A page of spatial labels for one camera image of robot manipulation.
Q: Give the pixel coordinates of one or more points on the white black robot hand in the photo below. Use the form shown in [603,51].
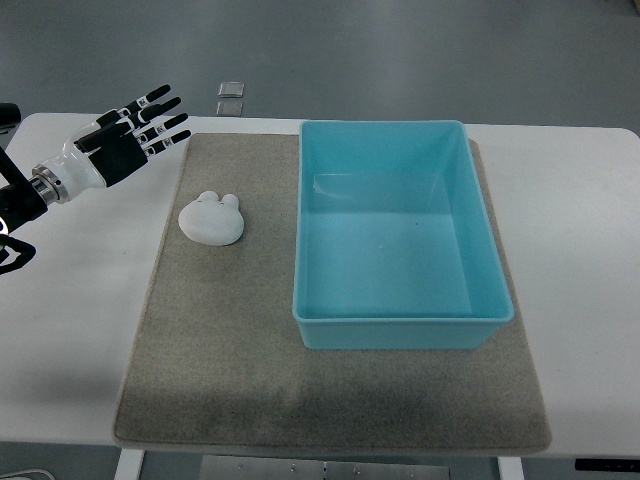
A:
[100,156]

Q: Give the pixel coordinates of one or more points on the white bunny toy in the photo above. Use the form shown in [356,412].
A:
[212,220]

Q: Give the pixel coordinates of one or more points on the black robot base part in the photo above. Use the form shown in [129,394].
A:
[15,254]

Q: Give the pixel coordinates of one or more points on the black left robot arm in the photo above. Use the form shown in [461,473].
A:
[20,203]

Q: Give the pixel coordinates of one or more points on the blue plastic box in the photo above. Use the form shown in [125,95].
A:
[394,245]

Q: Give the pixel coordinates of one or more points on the lower silver floor plate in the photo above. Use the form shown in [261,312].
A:
[229,108]

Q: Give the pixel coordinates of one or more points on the silver floor plate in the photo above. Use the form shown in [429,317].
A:
[229,108]
[231,89]

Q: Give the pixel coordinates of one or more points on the upper silver floor plate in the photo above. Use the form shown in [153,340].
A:
[231,89]

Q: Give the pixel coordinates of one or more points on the grey felt mat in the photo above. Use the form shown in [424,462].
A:
[218,364]

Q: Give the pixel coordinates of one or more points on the metal plate under table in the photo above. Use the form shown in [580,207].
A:
[220,467]

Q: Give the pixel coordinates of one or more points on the black table control panel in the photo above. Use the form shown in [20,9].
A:
[612,465]

